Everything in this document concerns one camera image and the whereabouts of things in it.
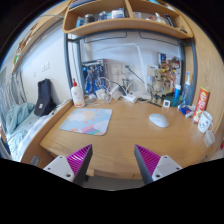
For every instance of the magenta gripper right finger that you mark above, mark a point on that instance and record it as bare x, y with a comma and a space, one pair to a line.
152, 166

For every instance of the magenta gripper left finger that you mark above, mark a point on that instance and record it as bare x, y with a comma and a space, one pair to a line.
73, 167

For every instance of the white computer mouse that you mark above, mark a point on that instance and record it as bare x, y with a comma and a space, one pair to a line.
159, 119

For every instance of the pastel patterned mouse pad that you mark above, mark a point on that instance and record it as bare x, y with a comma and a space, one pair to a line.
92, 121

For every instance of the blue snack packet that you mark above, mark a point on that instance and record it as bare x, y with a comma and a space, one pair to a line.
185, 110

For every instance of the small white cube clock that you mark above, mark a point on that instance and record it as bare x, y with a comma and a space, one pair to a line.
166, 103

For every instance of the white mug with face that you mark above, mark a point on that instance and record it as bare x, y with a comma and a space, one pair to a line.
205, 122

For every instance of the black backpack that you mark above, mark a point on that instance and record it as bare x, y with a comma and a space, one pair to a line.
45, 103

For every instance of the white power strip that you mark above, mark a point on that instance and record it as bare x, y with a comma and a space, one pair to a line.
130, 98

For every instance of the white lotion pump bottle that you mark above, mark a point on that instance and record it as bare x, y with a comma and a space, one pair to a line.
77, 95

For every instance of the blue spray bottle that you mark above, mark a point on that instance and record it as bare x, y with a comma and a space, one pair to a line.
187, 90

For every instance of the teal blanket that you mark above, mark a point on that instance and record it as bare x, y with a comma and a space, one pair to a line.
17, 114

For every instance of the red chips can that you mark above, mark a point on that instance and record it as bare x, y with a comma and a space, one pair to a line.
201, 104

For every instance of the colourful sticker poster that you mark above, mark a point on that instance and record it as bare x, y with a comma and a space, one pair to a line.
171, 67

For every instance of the wooden wall shelf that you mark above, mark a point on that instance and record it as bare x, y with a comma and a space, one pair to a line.
180, 29

